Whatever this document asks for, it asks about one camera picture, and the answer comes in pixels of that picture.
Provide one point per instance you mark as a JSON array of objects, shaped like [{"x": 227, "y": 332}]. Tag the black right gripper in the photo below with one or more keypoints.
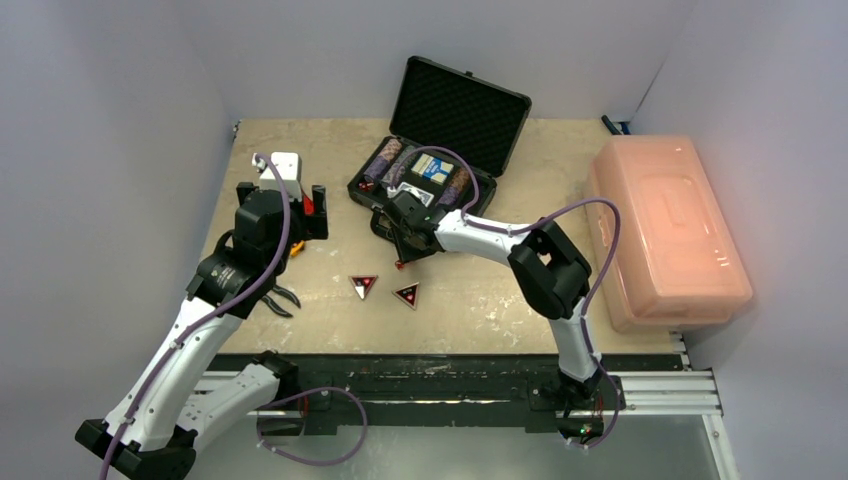
[{"x": 392, "y": 225}]

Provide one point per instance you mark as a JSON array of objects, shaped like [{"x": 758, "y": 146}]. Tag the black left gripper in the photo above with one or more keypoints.
[{"x": 310, "y": 227}]

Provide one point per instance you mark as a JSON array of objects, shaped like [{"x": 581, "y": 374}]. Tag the grey purple poker chip stack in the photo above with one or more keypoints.
[{"x": 451, "y": 195}]

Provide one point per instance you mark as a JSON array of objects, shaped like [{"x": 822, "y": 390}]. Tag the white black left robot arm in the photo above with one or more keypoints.
[{"x": 159, "y": 428}]

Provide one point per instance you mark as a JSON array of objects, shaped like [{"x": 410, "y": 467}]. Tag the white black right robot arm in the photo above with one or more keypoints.
[{"x": 551, "y": 272}]

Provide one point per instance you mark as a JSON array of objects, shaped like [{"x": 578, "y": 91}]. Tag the black poker set case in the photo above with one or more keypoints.
[{"x": 444, "y": 107}]

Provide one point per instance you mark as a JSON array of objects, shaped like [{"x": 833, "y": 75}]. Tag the red black utility knife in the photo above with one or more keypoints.
[{"x": 308, "y": 204}]

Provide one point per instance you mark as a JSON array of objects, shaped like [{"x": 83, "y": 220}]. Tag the blue backed playing card deck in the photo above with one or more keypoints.
[{"x": 424, "y": 196}]

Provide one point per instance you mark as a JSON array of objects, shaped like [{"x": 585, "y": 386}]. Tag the triangular dealer button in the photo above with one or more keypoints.
[
  {"x": 408, "y": 295},
  {"x": 362, "y": 284}
]

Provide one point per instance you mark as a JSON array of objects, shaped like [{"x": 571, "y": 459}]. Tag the yellow tape measure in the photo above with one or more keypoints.
[{"x": 297, "y": 248}]

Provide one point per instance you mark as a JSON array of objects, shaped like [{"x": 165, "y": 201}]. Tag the blue orange poker chip stack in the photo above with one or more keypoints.
[{"x": 393, "y": 176}]

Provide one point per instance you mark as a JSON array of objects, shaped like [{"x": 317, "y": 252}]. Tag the blue boxed card deck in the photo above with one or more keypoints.
[{"x": 433, "y": 169}]

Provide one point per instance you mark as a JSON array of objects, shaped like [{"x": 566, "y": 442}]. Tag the orange purple poker chip stack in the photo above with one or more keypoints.
[{"x": 391, "y": 149}]

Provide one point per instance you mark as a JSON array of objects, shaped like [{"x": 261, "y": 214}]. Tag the blue object behind bin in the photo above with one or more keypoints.
[{"x": 615, "y": 127}]

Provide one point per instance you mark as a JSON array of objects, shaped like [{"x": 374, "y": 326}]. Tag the translucent pink storage bin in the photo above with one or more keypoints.
[{"x": 676, "y": 265}]

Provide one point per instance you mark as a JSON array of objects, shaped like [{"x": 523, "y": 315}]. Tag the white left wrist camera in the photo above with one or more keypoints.
[{"x": 288, "y": 167}]

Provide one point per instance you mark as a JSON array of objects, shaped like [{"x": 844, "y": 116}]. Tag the black aluminium mounting rail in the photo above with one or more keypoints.
[{"x": 485, "y": 390}]

